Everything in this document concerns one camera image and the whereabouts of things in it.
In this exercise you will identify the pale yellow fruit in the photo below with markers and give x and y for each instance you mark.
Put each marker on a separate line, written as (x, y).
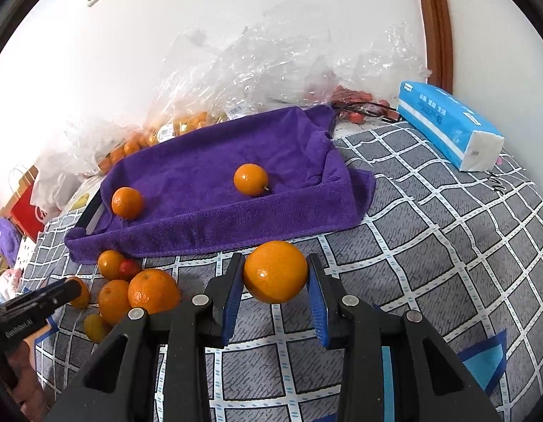
(83, 200)

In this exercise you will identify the white dotted pouch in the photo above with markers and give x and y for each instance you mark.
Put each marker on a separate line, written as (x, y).
(26, 252)

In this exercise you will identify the red paper bag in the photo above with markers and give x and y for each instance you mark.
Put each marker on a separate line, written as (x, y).
(27, 211)

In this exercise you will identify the clear crumpled plastic bag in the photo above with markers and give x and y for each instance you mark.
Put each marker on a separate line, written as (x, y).
(275, 61)

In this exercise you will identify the bagged heap of mandarins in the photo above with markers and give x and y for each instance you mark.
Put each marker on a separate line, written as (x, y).
(126, 149)

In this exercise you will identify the purple fluffy cloth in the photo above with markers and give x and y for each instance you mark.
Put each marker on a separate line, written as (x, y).
(7, 241)

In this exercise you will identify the brown wooden door frame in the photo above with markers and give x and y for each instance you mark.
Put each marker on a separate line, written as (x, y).
(436, 30)

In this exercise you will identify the pile of red cherry tomatoes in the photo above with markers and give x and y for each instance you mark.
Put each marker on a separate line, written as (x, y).
(355, 96)

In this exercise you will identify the bag of small yellow oranges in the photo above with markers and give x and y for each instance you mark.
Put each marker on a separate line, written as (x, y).
(188, 123)

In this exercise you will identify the grey checkered bedsheet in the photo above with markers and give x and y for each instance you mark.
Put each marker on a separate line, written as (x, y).
(429, 237)

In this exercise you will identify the large round orange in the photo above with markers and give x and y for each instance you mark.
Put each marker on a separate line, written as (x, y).
(275, 272)

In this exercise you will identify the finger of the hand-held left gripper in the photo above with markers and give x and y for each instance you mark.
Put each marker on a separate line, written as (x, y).
(47, 296)

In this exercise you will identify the blue tissue pack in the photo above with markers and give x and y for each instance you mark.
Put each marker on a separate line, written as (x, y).
(442, 118)

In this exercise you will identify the mandarin orange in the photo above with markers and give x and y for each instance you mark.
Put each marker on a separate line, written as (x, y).
(153, 292)

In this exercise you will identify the black tray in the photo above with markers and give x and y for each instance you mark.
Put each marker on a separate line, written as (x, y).
(93, 213)

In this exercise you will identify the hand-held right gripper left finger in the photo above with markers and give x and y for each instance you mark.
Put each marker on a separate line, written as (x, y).
(234, 301)

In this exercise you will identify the white plastic bag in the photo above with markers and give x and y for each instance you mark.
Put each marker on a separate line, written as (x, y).
(69, 158)

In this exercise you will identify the small red fruit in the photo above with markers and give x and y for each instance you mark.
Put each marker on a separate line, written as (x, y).
(130, 269)

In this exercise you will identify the purple towel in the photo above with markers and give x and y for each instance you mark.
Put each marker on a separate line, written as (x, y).
(201, 149)

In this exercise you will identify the person's left hand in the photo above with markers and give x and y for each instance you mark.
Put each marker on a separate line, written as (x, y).
(27, 378)

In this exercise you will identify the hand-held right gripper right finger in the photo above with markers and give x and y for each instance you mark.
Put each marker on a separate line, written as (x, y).
(317, 310)

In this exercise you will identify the small yellow-green fruit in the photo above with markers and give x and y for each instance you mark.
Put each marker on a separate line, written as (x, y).
(95, 329)

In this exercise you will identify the small round orange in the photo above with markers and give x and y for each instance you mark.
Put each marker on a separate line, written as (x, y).
(109, 263)

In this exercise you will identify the orange with stem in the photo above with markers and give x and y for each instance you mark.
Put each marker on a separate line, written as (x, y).
(251, 179)

